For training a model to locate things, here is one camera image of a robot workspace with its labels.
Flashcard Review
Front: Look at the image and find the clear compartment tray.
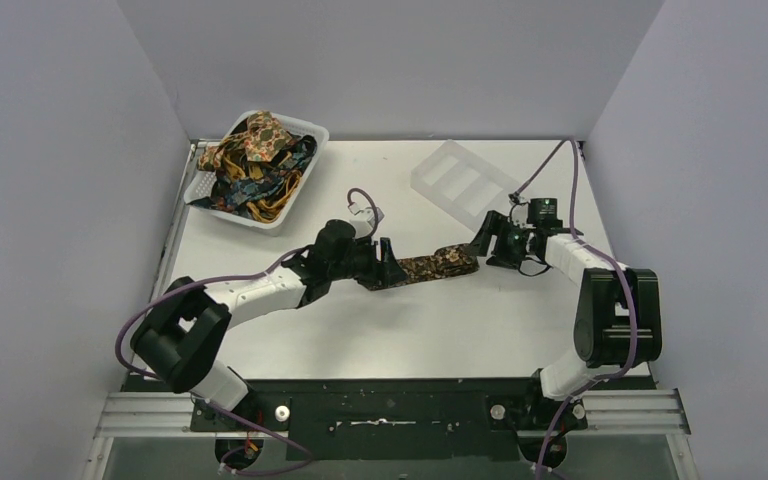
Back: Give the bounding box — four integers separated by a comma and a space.
410, 140, 519, 232

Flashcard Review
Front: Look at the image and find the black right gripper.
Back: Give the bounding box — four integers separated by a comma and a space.
464, 211, 534, 270

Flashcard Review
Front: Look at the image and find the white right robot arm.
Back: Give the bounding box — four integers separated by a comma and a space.
470, 198, 663, 401

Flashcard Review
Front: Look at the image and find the brown floral tie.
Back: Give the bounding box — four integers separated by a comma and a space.
366, 244, 480, 291

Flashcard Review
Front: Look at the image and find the orange paisley tie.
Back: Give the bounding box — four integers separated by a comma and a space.
197, 111, 298, 178

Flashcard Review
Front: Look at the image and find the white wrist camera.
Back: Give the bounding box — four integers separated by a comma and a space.
348, 203, 383, 239
508, 198, 530, 229

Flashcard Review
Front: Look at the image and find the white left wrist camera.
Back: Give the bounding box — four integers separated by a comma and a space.
348, 203, 383, 239

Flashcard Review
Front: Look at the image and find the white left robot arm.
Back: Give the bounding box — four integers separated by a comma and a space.
130, 220, 407, 430

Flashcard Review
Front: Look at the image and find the white plastic basket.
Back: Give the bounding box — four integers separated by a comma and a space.
184, 110, 329, 235

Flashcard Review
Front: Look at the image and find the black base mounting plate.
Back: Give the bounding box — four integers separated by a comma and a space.
190, 377, 588, 466

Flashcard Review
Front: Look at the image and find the dark blue patterned tie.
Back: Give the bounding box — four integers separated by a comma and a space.
197, 134, 318, 223

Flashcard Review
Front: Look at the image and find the yellow striped tie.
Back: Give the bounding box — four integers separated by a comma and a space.
210, 157, 310, 223

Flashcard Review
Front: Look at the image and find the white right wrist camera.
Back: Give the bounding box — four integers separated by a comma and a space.
508, 198, 530, 229

